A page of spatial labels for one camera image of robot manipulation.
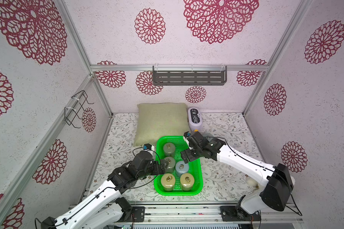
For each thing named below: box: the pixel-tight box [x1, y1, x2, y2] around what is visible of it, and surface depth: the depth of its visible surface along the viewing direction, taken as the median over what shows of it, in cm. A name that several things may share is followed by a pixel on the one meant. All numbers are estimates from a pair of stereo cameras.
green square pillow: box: [133, 102, 191, 147], surface depth 104 cm
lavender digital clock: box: [187, 107, 203, 133], surface depth 105 cm
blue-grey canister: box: [175, 160, 190, 178], surface depth 83 cm
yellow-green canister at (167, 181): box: [160, 173, 176, 192], surface depth 78 cm
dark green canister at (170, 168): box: [164, 156, 176, 174], surface depth 85 cm
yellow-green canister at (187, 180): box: [179, 172, 195, 191], surface depth 78 cm
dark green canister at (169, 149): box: [162, 142, 176, 157], surface depth 92 cm
